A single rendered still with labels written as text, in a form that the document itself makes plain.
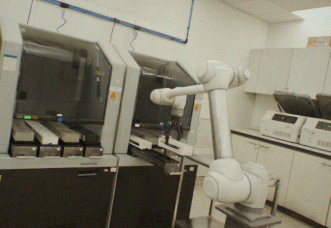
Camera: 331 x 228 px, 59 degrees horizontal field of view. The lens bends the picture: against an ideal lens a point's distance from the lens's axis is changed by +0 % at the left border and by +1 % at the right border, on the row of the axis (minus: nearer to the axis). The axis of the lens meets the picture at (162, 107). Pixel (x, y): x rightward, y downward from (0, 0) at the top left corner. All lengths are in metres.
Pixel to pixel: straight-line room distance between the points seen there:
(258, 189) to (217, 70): 0.65
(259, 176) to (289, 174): 2.51
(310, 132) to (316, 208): 0.88
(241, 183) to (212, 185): 0.15
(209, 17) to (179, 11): 0.53
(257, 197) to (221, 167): 0.27
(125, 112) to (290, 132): 2.44
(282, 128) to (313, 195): 0.87
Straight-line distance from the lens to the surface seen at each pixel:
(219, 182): 1.46
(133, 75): 2.31
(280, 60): 4.69
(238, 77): 1.72
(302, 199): 4.08
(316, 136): 3.97
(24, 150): 2.02
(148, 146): 2.31
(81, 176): 2.19
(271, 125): 4.26
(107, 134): 2.27
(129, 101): 2.31
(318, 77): 4.36
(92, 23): 3.38
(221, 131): 1.55
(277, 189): 2.31
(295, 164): 4.08
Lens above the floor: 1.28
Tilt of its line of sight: 3 degrees down
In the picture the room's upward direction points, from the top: 9 degrees clockwise
